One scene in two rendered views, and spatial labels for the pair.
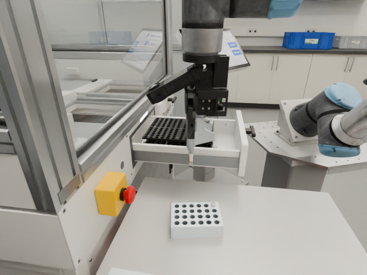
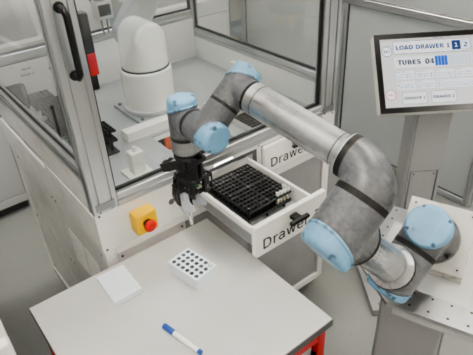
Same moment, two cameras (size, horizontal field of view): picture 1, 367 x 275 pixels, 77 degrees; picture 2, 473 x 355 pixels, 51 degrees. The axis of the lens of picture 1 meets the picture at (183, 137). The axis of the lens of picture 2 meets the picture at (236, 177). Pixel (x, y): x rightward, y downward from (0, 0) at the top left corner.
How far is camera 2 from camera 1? 1.11 m
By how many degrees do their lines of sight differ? 40
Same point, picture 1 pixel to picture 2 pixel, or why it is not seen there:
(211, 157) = (238, 227)
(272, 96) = not seen: outside the picture
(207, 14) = (174, 134)
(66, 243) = (98, 234)
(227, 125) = not seen: hidden behind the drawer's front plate
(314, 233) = (260, 329)
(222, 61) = (192, 163)
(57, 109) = (103, 163)
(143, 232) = (160, 257)
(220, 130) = not seen: hidden behind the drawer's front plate
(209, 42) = (177, 151)
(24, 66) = (84, 145)
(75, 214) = (108, 222)
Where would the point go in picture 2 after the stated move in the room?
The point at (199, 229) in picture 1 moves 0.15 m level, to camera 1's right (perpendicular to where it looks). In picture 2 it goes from (182, 274) to (219, 299)
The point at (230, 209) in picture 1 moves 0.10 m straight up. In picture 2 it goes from (229, 278) to (226, 253)
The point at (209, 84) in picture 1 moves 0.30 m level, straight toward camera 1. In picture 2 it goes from (189, 173) to (83, 223)
